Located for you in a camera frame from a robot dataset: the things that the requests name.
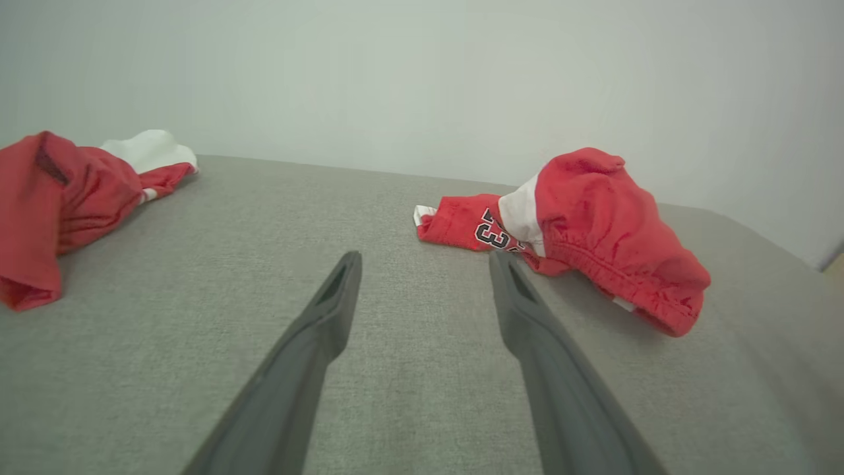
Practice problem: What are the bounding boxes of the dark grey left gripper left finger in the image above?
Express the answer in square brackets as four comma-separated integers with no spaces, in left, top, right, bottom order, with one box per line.
[181,251,363,475]

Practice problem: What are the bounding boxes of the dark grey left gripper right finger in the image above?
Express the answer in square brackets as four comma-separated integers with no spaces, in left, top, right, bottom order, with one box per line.
[489,251,667,475]

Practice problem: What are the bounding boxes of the red shorts with white trim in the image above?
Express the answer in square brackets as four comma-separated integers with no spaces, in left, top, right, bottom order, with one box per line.
[413,147,711,338]

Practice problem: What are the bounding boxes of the red and white jersey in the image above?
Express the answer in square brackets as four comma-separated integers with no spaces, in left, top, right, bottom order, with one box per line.
[0,129,198,312]

